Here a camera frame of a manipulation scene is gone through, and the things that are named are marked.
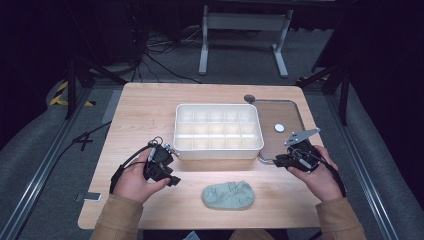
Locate white divided storage box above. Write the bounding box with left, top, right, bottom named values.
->
left=172, top=103, right=265, bottom=161

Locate black metal stand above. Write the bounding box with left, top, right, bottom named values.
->
left=295, top=62, right=352, bottom=127
left=64, top=55, right=130, bottom=121

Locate person's left hand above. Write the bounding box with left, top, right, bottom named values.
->
left=113, top=148, right=171, bottom=205

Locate pale green sock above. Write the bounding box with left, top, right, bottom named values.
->
left=201, top=180, right=256, bottom=211

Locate grey tape piece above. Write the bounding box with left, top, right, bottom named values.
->
left=74, top=191, right=103, bottom=203

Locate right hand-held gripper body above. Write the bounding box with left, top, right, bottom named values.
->
left=284, top=127, right=322, bottom=173

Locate black floor cable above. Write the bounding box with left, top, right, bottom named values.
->
left=49, top=121, right=113, bottom=168

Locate aluminium floor rail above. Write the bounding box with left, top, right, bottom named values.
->
left=0, top=85, right=94, bottom=240
left=325, top=94, right=400, bottom=240

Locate person's right hand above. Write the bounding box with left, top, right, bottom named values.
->
left=286, top=145, right=345, bottom=203

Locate bundle of black floor cables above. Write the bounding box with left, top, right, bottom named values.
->
left=128, top=13, right=205, bottom=85

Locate white metal table frame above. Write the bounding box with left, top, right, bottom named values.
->
left=198, top=4, right=295, bottom=80

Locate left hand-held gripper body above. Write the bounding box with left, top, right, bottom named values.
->
left=143, top=136, right=180, bottom=183

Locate yellow black floor tape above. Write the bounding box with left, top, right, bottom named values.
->
left=48, top=80, right=97, bottom=108

